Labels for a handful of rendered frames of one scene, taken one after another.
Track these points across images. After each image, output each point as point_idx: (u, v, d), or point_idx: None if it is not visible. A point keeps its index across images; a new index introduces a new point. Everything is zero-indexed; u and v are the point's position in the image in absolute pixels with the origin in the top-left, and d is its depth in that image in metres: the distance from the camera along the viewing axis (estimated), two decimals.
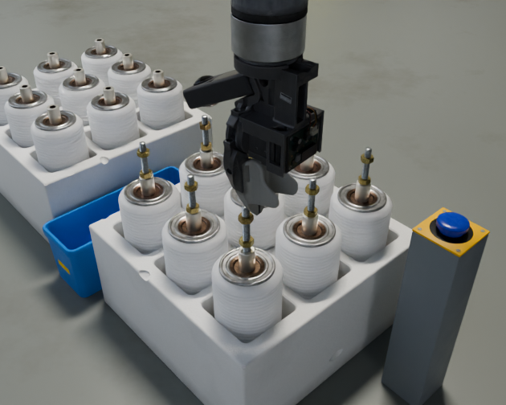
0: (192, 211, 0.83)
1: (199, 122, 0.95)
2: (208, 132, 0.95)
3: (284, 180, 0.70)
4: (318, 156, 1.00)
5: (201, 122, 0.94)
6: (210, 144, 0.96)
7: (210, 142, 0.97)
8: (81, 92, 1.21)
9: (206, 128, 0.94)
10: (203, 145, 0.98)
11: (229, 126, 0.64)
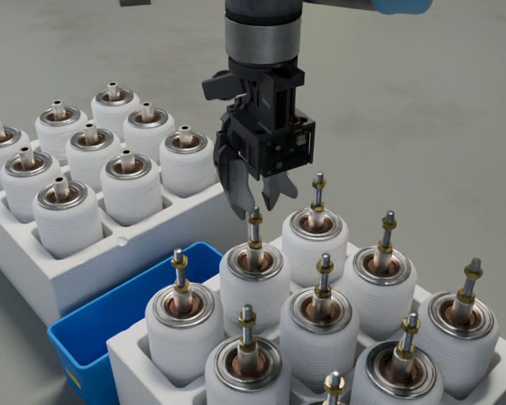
0: (247, 349, 0.62)
1: (256, 220, 0.73)
2: (253, 224, 0.75)
3: (287, 183, 0.69)
4: (394, 249, 0.80)
5: (258, 216, 0.73)
6: None
7: (250, 236, 0.76)
8: (93, 153, 1.01)
9: (261, 216, 0.75)
10: (251, 246, 0.76)
11: (224, 121, 0.65)
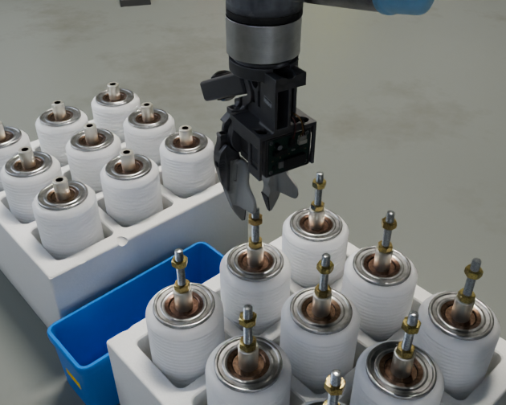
0: (247, 349, 0.62)
1: (261, 214, 0.74)
2: (253, 229, 0.75)
3: (287, 182, 0.69)
4: (394, 249, 0.80)
5: (257, 213, 0.74)
6: (250, 242, 0.76)
7: (254, 243, 0.76)
8: (93, 153, 1.01)
9: (248, 218, 0.75)
10: (262, 243, 0.76)
11: (224, 122, 0.65)
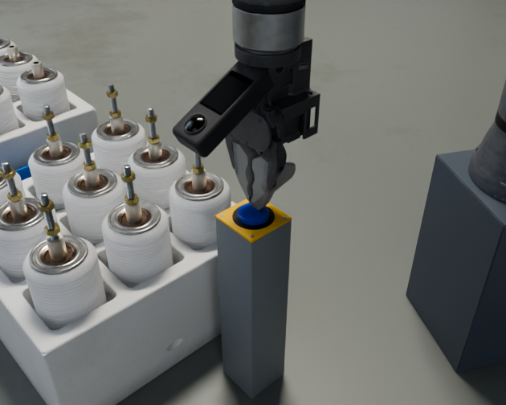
0: (12, 199, 0.82)
1: (49, 116, 0.94)
2: (47, 121, 0.95)
3: None
4: (170, 145, 1.00)
5: (49, 112, 0.94)
6: None
7: (48, 133, 0.97)
8: None
9: (52, 113, 0.95)
10: (51, 140, 0.96)
11: (269, 129, 0.64)
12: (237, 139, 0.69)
